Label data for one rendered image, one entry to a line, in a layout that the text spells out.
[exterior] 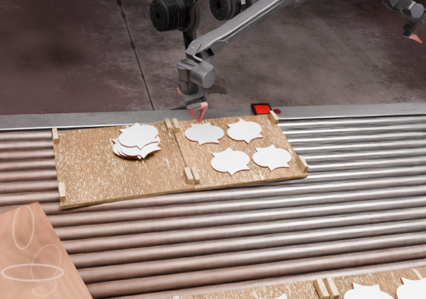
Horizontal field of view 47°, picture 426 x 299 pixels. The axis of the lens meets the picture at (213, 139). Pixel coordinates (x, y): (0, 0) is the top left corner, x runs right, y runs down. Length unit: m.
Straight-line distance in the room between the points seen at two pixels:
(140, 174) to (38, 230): 0.42
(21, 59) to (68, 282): 2.99
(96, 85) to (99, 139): 2.00
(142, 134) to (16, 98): 2.02
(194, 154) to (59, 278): 0.68
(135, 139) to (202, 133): 0.25
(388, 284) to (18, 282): 0.96
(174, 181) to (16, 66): 2.56
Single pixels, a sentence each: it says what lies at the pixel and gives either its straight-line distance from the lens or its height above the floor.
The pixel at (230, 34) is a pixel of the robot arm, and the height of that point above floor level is 1.33.
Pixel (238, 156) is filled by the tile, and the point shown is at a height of 0.94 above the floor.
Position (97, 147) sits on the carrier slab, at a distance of 1.69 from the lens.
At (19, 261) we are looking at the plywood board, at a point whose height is 1.04.
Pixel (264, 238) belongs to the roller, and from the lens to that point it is 1.49.
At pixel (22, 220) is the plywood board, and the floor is 1.04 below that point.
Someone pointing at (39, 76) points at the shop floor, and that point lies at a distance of 3.82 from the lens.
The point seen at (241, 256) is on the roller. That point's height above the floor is 0.92.
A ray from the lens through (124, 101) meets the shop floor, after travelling 3.54.
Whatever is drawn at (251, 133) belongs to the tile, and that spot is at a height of 0.94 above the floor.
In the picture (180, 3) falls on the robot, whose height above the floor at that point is 0.96.
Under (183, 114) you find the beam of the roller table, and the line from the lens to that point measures 1.89.
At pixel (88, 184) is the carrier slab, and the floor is 0.94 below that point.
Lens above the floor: 2.03
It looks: 38 degrees down
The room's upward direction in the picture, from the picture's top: 9 degrees clockwise
